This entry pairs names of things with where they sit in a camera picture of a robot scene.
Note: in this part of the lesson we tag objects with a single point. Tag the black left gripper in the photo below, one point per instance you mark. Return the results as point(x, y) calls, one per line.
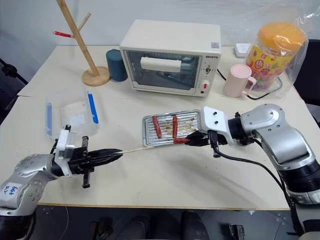
point(77, 161)

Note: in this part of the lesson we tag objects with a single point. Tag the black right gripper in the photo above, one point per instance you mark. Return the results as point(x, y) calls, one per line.
point(217, 140)

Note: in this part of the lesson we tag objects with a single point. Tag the red grilled sausage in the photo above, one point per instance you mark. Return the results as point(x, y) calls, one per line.
point(157, 126)
point(180, 141)
point(175, 126)

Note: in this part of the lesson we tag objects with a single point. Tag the thin wooden skewer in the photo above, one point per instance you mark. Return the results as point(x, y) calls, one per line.
point(135, 150)

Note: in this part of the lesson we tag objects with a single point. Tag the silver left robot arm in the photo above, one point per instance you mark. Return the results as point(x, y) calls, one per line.
point(27, 175)

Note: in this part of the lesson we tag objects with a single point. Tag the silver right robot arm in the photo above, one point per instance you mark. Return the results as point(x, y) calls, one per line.
point(282, 140)

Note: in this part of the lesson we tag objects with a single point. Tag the ribbed metal baking tray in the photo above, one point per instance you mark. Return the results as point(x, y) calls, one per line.
point(185, 120)

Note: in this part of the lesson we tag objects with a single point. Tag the dark blue cylindrical cup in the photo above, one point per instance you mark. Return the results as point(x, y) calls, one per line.
point(116, 66)

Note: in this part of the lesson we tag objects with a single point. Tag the clear box with blue clasps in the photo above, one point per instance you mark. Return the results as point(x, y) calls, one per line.
point(72, 112)

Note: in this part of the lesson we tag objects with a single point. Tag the wooden mug tree stand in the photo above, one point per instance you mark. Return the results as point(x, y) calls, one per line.
point(96, 75)

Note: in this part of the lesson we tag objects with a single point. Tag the cream toaster oven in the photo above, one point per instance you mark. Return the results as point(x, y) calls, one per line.
point(170, 57)

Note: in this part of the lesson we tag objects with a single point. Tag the white power adapter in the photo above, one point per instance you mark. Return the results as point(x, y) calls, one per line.
point(241, 50)

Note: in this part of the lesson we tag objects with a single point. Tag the clear plastic bag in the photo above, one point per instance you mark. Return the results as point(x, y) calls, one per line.
point(297, 82)

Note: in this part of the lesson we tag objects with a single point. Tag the candy jar with orange lid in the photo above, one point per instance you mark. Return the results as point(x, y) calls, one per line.
point(275, 50)

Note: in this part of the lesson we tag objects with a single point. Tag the black stand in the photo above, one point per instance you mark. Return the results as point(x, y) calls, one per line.
point(10, 75)

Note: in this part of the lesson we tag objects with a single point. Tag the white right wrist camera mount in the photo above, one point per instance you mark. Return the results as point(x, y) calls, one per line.
point(215, 120)

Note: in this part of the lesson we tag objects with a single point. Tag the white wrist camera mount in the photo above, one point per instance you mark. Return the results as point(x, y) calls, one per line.
point(215, 120)
point(62, 147)

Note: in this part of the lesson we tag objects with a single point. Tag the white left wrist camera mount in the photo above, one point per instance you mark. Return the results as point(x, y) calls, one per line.
point(62, 147)

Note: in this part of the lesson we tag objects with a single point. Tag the small black metal bracket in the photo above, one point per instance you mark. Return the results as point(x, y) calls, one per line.
point(236, 232)

